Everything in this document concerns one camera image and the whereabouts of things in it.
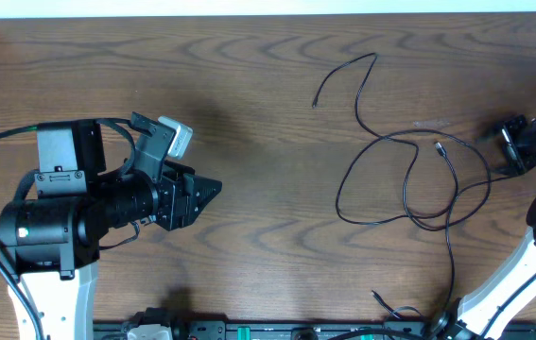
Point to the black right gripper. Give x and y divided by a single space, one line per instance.
521 161

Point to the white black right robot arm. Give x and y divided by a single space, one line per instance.
486 312

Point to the green clip on rail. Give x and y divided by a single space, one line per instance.
243 333

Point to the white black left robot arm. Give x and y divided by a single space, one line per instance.
94 175

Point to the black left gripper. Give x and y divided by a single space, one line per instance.
184 196

